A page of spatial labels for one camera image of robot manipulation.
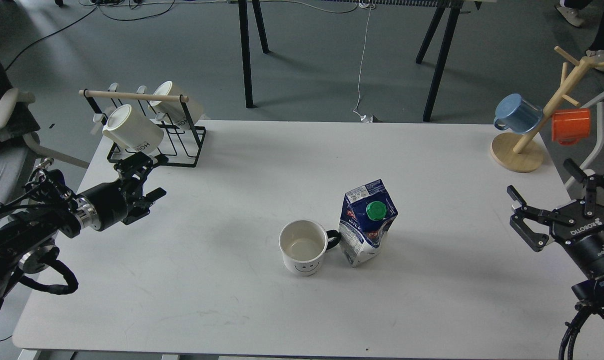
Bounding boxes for white chair frame right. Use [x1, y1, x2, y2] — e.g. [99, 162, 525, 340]
[564, 65, 604, 190]

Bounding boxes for wooden mug tree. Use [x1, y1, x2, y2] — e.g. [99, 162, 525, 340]
[491, 46, 604, 173]

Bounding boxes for black table legs right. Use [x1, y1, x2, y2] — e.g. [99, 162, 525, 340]
[415, 0, 463, 122]

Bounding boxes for cream mug rear on rack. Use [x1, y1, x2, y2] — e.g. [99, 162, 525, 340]
[149, 80, 204, 130]

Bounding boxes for black table legs left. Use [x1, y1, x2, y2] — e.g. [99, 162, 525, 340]
[238, 0, 270, 109]

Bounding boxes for black cable on floor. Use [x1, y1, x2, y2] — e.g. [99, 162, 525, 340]
[6, 0, 176, 68]

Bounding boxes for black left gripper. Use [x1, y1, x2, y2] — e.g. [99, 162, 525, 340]
[76, 152, 168, 231]

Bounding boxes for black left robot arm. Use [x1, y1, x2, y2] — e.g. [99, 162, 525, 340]
[0, 152, 168, 309]

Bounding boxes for grey office chair left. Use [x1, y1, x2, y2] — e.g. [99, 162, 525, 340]
[0, 88, 89, 203]

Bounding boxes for white cable on floor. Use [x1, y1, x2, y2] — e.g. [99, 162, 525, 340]
[352, 0, 377, 122]

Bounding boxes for orange mug on tree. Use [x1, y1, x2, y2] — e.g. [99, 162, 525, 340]
[551, 108, 591, 146]

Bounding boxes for black table legs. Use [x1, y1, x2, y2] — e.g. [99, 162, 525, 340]
[415, 0, 463, 122]
[238, 0, 270, 109]

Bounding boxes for cream mug on rack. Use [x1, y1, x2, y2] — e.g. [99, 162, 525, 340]
[149, 80, 204, 130]
[101, 104, 164, 155]

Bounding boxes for white smiley face mug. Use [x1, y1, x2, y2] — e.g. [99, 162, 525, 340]
[279, 219, 341, 277]

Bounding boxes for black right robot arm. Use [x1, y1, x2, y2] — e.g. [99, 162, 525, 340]
[507, 158, 604, 360]

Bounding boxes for blue white milk carton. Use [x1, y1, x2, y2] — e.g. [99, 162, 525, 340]
[338, 179, 398, 268]

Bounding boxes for blue mug on tree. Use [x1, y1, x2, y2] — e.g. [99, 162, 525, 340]
[493, 93, 544, 135]

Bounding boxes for cream mug front on rack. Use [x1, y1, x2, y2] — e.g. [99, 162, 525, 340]
[101, 104, 164, 155]

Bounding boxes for black wire mug rack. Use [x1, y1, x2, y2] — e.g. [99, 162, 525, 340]
[79, 80, 207, 168]

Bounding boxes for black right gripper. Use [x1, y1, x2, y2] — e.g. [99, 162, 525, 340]
[507, 158, 604, 280]

